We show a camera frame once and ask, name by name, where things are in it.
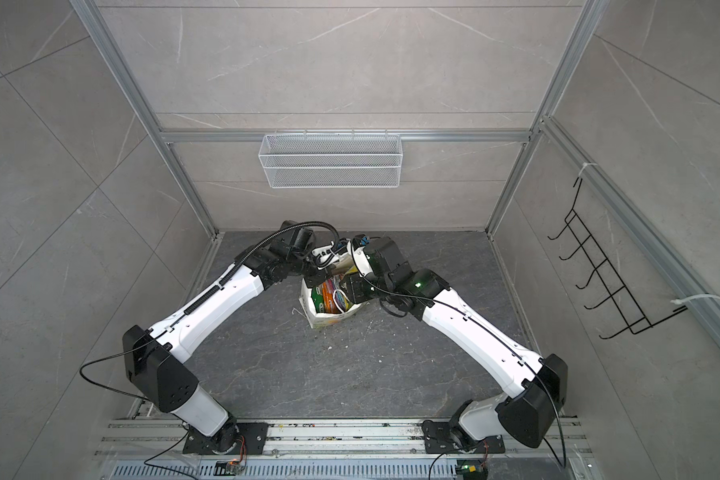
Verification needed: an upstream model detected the white floral paper bag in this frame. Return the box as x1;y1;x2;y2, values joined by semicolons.
298;242;367;330

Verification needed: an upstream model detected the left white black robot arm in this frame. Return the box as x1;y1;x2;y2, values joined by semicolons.
122;221;341;454

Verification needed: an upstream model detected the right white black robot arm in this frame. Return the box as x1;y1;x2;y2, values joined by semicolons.
341;237;568;450

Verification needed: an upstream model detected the orange snack pack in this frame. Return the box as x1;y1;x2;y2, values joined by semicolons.
322;280;341;314

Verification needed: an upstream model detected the green snack pack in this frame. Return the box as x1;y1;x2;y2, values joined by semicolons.
310;285;326;313

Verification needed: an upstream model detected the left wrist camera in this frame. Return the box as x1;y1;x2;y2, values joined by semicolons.
311;243;344;269

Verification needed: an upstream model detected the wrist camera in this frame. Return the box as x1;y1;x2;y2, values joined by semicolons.
311;243;344;269
350;235;373;276

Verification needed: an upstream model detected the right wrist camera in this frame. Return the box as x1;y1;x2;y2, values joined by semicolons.
350;235;373;276

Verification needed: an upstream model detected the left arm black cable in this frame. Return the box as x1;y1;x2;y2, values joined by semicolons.
233;220;341;283

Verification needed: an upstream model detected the white wire mesh basket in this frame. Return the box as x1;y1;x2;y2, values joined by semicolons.
258;133;404;189

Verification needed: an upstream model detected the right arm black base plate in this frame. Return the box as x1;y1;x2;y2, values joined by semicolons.
420;420;506;455

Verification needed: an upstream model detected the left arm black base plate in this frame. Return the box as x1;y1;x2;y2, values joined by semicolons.
182;422;269;455

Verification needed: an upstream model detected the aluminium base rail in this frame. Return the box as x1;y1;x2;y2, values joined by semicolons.
93;417;593;460

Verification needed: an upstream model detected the black wire hook rack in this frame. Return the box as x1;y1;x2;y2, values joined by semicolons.
547;178;688;341

